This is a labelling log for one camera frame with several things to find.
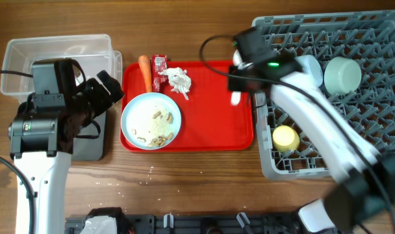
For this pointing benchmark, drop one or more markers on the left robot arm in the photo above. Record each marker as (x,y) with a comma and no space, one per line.
(42,180)

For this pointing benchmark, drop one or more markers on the light blue plate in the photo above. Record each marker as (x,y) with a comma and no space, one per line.
(142,105)

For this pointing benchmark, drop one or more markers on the light blue small bowl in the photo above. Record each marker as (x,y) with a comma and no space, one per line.
(312,67)

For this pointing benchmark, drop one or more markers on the white tissue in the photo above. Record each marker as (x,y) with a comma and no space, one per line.
(178,80)

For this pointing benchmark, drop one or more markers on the white plastic spoon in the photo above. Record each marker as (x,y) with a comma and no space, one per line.
(236,96)

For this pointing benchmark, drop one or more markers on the orange carrot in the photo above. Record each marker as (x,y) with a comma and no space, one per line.
(145,67)

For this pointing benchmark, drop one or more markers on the mint green bowl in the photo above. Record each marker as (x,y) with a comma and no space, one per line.
(342,76)

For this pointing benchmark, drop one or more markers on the black waste tray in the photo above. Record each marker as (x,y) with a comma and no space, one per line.
(90,146)

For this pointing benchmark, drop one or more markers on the red serving tray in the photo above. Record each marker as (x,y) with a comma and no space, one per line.
(209,121)

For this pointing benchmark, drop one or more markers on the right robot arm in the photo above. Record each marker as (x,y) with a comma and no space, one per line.
(365,178)

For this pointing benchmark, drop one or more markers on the clear plastic bin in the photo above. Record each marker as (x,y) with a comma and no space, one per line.
(93,52)

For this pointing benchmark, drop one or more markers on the grey dishwasher rack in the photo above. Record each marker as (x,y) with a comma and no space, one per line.
(368,38)

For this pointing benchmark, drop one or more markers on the yellow cup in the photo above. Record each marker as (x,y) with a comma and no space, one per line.
(285,138)

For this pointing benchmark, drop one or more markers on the red snack wrapper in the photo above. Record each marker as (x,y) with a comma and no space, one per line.
(158,65)

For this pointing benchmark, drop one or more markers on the peanuts on plate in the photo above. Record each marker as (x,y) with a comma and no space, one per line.
(154,129)

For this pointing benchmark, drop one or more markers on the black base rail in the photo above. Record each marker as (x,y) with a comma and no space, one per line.
(148,223)

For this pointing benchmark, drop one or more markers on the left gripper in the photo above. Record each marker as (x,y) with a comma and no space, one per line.
(104,99)

